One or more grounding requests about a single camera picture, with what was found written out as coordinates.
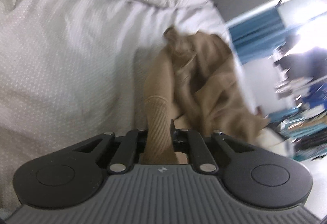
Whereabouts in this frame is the grey bed sheet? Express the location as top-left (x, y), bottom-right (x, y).
top-left (0, 0), bottom-right (259, 214)

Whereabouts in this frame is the blue curtain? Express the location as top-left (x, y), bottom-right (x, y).
top-left (230, 8), bottom-right (298, 64)

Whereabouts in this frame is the brown zip hoodie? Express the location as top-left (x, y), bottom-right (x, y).
top-left (141, 27), bottom-right (268, 164)

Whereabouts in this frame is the blue white hanging jacket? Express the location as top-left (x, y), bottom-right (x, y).
top-left (300, 82), bottom-right (327, 110)

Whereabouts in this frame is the black hanging coat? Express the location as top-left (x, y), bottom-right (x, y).
top-left (274, 35), bottom-right (326, 80)

